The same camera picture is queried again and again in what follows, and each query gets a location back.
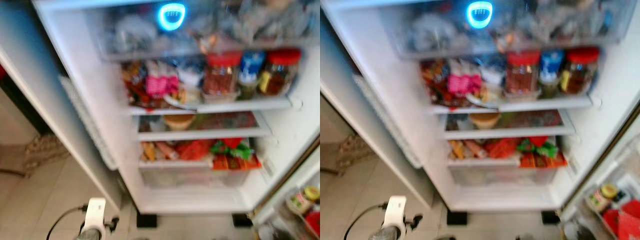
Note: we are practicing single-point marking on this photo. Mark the orange red box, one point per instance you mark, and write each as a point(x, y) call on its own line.
point(237, 163)
point(545, 160)

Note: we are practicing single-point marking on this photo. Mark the white packet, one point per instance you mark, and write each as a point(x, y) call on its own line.
point(190, 75)
point(493, 75)

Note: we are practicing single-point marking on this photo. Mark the pink packet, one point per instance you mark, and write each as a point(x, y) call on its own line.
point(161, 86)
point(464, 85)

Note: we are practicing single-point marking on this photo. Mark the orange sausage packet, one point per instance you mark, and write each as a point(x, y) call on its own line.
point(159, 151)
point(465, 149)

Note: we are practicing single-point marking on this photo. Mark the red-lid clear jar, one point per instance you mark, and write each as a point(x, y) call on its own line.
point(280, 72)
point(523, 74)
point(581, 71)
point(221, 75)

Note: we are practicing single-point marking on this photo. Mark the white-edged glass fridge shelf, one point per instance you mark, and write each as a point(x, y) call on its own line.
point(240, 105)
point(545, 104)
point(210, 134)
point(510, 132)

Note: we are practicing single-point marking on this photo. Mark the dark red flat packet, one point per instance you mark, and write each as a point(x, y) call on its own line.
point(230, 120)
point(535, 119)

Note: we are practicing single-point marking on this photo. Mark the black fridge foot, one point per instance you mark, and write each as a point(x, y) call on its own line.
point(550, 217)
point(146, 220)
point(456, 218)
point(242, 220)

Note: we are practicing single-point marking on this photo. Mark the clear plastic fridge drawer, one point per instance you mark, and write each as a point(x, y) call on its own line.
point(240, 30)
point(550, 27)

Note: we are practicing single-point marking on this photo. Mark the yellow-lid green-label jar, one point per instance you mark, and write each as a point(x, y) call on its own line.
point(301, 201)
point(601, 199)

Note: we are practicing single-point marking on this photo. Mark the white fridge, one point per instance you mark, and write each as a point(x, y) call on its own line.
point(295, 125)
point(605, 115)

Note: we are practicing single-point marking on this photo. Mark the brown woven basket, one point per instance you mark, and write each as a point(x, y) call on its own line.
point(355, 151)
point(47, 152)

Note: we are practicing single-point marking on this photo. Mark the tan bowl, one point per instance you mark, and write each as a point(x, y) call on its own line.
point(484, 120)
point(179, 121)

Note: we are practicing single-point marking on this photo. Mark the red brown snack packet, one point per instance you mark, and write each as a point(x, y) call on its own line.
point(434, 84)
point(134, 85)

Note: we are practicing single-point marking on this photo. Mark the blue-lid container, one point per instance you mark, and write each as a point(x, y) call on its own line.
point(251, 65)
point(551, 64)

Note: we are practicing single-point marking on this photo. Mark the white plate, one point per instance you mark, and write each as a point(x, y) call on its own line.
point(479, 102)
point(177, 103)

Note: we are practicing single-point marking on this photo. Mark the clear crisper drawer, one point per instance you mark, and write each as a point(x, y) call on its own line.
point(195, 177)
point(500, 175)

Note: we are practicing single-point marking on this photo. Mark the red carton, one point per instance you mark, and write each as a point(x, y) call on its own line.
point(625, 222)
point(314, 222)

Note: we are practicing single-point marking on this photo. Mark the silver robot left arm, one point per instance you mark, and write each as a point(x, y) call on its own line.
point(89, 235)
point(385, 234)

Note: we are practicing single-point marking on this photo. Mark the round blue fridge light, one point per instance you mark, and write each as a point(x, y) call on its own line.
point(479, 14)
point(171, 16)

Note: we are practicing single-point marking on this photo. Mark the white fridge door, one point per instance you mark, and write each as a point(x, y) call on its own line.
point(360, 100)
point(45, 85)
point(280, 200)
point(590, 170)

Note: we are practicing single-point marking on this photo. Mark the red crinkled packet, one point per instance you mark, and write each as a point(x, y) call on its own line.
point(500, 148)
point(195, 150)

